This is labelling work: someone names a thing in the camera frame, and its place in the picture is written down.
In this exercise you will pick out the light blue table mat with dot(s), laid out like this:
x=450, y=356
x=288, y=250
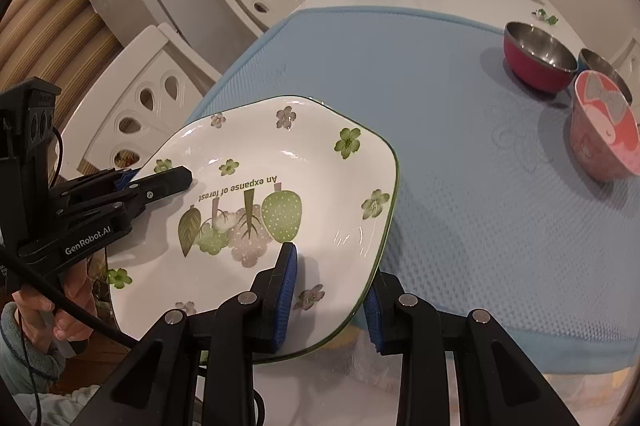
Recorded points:
x=450, y=155

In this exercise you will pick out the red steel bowl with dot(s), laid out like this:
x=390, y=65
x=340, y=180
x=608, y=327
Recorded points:
x=535, y=70

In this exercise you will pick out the person's left hand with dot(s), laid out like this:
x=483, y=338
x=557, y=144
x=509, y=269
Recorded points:
x=80, y=291

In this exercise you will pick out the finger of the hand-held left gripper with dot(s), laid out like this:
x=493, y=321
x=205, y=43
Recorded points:
x=125, y=180
x=165, y=186

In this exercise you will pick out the person's left forearm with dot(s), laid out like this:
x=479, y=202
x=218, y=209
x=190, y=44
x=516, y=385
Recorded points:
x=25, y=366

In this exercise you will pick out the blue steel bowl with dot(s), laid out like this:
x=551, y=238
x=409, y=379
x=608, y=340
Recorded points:
x=602, y=65

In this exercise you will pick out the brown striped curtain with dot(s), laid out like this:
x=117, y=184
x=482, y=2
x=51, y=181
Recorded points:
x=45, y=30

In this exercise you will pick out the green rimmed floral plate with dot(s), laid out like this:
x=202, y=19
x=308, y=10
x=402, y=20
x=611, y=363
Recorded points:
x=300, y=145

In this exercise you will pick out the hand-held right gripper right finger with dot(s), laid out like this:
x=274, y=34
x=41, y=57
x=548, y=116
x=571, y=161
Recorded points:
x=374, y=323

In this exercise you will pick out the pink cartoon bowl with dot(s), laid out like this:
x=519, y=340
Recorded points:
x=600, y=140

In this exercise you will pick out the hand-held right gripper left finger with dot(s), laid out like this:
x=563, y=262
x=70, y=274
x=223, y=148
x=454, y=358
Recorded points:
x=286, y=296

